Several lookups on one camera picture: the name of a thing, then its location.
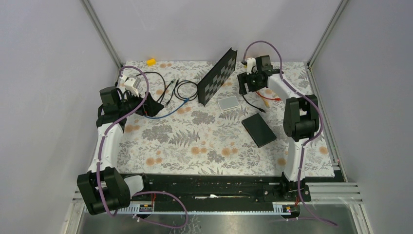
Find black network switch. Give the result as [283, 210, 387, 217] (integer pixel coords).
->
[241, 113, 277, 148]

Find checkerboard calibration board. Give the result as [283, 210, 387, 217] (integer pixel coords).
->
[197, 48, 237, 106]

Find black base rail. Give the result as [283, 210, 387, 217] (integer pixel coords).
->
[89, 173, 344, 212]

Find white network switch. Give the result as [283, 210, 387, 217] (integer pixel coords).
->
[217, 96, 239, 111]

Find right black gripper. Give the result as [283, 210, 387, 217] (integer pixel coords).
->
[237, 69, 264, 96]

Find yellow toy block left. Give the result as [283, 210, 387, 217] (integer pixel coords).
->
[146, 58, 157, 66]

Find purple cable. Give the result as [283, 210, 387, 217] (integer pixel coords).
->
[243, 40, 339, 227]
[96, 65, 188, 229]

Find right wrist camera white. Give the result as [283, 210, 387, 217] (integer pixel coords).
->
[242, 58, 257, 75]

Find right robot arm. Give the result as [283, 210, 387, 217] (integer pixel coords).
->
[238, 56, 322, 201]

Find black teal-plug ethernet cable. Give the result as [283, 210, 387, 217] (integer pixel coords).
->
[129, 71, 178, 107]

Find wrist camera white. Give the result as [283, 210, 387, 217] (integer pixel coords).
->
[242, 58, 257, 75]
[120, 76, 141, 97]

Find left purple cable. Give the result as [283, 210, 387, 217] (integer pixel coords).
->
[96, 65, 188, 229]

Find red ethernet cable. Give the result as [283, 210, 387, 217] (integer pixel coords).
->
[255, 91, 282, 102]

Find black short ethernet cable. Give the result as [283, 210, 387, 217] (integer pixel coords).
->
[242, 94, 267, 113]

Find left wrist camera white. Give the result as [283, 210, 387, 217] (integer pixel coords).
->
[120, 76, 141, 97]

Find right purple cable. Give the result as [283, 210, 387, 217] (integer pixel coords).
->
[243, 40, 339, 227]

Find blue ethernet cable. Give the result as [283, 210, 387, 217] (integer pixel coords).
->
[143, 98, 190, 119]

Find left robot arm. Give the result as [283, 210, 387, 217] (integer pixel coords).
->
[77, 86, 164, 215]

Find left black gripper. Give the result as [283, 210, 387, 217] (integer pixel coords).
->
[118, 88, 164, 117]

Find black round ethernet cable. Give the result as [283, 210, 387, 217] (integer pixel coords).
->
[166, 80, 199, 107]

